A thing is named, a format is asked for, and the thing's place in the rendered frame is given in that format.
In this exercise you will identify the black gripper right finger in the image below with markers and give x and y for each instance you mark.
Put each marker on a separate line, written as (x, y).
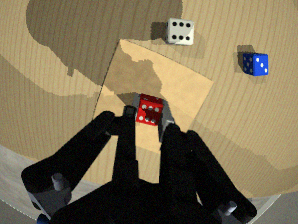
(215, 190)

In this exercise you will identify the red die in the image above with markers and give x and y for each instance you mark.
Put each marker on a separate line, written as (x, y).
(150, 109)

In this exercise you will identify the white die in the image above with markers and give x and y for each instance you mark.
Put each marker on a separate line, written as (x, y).
(179, 31)

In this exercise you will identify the blue die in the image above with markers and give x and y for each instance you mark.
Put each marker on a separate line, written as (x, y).
(255, 64)

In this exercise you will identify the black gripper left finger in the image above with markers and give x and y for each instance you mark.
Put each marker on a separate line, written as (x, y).
(49, 182)

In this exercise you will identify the tan square mat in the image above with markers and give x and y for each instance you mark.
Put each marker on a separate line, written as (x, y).
(135, 69)

